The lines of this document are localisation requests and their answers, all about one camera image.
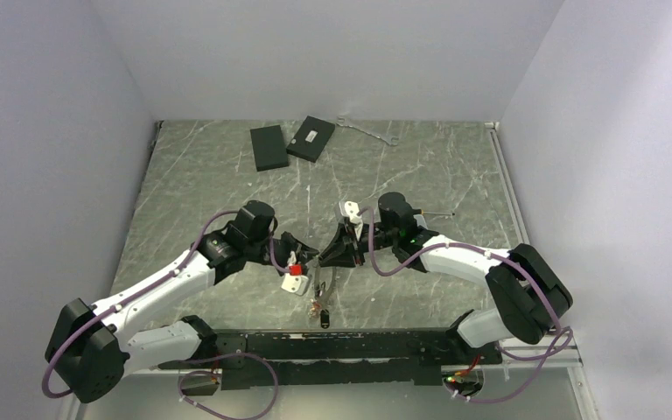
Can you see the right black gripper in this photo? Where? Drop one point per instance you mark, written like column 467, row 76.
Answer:
column 340, row 250

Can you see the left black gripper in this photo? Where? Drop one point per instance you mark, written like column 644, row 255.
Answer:
column 304, row 253

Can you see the black tagged key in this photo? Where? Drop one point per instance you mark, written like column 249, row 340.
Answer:
column 324, row 319

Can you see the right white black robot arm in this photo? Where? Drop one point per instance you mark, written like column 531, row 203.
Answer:
column 529, row 299

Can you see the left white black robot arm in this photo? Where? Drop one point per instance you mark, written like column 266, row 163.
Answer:
column 212, row 257

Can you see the yellow black screwdriver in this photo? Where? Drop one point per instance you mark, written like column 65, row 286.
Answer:
column 423, row 212

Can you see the black flat box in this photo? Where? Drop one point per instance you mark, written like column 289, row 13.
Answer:
column 269, row 148

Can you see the black box with label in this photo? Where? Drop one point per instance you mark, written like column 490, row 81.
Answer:
column 311, row 139

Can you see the silver wrench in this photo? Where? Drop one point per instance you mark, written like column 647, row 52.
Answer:
column 346, row 123

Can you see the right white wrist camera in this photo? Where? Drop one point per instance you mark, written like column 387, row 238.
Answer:
column 349, row 214

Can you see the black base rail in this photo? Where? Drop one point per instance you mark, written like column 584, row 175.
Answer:
column 253, row 358

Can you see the aluminium frame rail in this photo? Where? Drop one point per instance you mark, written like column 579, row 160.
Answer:
column 110, row 358

